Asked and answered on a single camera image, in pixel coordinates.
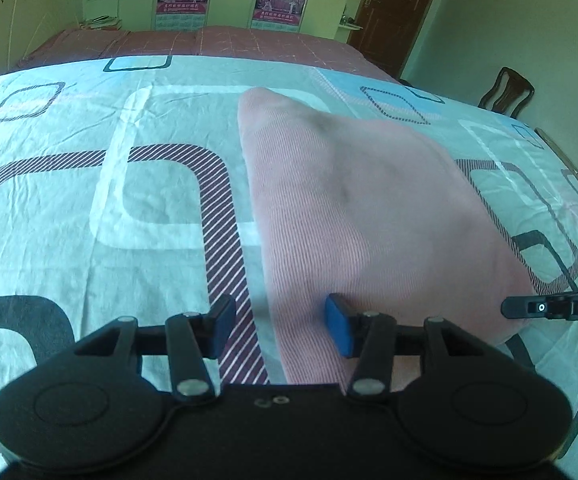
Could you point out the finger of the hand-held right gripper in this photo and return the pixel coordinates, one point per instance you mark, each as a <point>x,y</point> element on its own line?
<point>534,307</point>

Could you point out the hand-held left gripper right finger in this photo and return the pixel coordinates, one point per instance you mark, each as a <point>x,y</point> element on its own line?
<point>339,327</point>

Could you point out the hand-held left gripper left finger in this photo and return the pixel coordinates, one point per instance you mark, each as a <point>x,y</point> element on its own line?
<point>225,325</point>

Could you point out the pink knit sweater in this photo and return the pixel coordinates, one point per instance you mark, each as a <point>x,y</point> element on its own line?
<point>369,210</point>

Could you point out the square-patterned bed sheet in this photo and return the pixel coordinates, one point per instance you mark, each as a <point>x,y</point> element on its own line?
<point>94,185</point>

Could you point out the dark wooden chair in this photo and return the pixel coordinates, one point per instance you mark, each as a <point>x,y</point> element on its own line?
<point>506,91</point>

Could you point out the pale corner shelf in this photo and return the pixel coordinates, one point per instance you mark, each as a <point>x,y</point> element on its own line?
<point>351,25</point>

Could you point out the brown wooden door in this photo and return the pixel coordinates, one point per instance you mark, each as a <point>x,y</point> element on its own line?
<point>399,15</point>

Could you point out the stack of books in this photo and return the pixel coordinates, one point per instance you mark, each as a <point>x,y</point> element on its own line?
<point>100,23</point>

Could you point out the wooden bed frame edge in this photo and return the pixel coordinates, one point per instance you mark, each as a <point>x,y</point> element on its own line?
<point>566,160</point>

